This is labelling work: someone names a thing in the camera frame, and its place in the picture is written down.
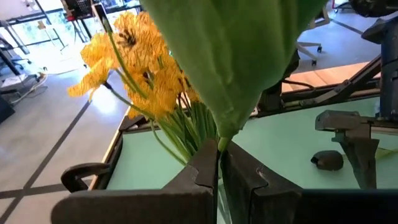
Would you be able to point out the yellow artificial flower bunch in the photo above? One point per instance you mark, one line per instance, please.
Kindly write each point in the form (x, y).
(140, 62)

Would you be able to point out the yellow artificial tulip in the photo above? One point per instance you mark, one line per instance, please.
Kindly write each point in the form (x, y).
(233, 62)

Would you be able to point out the teal table mat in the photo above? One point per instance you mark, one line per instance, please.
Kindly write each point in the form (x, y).
(280, 149)

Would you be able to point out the dark artificial tulip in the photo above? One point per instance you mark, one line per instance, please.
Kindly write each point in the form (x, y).
(326, 160)

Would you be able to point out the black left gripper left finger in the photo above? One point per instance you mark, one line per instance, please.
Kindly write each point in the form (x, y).
(174, 205)

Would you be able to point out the white office chair base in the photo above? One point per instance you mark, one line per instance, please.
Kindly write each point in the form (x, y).
(308, 44)

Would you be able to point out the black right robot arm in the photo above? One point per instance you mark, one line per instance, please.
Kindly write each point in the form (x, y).
(390, 77)

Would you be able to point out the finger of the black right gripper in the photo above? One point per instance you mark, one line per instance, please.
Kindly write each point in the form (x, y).
(363, 161)

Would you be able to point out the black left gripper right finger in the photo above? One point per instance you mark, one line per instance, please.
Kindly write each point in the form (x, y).
(258, 202)

